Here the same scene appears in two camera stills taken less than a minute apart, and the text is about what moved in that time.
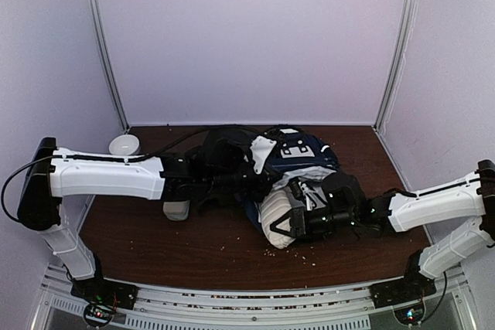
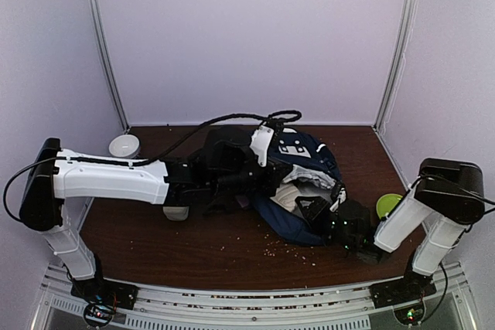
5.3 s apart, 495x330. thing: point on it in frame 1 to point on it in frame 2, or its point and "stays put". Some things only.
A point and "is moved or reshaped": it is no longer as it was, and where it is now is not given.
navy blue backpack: (299, 155) is moved or reshaped
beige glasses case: (176, 210) stays put
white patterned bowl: (124, 144) stays put
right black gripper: (298, 224) to (314, 214)
